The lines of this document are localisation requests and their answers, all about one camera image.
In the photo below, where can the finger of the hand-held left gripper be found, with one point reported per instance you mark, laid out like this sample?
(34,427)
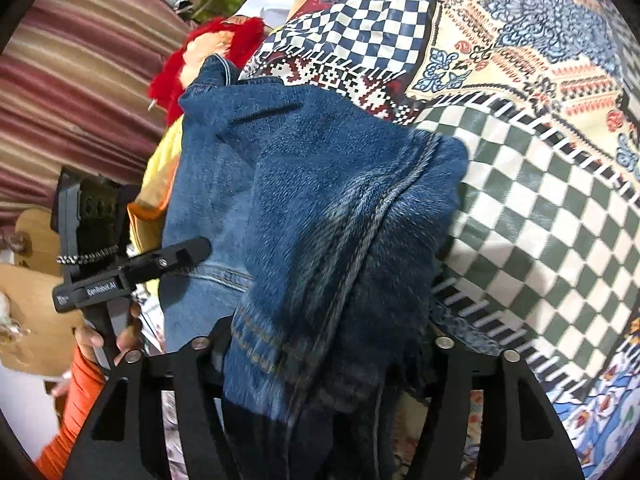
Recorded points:
(170,260)

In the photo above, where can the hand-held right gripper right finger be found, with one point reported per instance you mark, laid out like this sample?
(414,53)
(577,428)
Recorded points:
(450,370)

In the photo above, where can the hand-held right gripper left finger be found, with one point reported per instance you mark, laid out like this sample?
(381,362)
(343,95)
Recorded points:
(200,385)

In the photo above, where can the blue denim jeans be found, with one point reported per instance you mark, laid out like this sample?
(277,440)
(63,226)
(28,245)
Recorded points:
(325,185)

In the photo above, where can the person's left forearm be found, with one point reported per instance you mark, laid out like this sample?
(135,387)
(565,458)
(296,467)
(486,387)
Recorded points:
(75,410)

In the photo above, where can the person's left hand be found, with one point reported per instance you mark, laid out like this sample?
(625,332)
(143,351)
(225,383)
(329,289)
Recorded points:
(131,332)

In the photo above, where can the light wooden furniture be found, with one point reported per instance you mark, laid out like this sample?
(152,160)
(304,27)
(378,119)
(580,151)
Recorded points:
(35,310)

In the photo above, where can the striped curtain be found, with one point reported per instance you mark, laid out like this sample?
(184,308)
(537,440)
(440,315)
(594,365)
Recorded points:
(75,85)

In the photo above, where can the red and yellow plush toy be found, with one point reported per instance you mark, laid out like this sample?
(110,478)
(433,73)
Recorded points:
(170,75)

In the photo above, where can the patchwork printed bedsheet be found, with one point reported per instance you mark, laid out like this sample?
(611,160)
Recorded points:
(525,185)

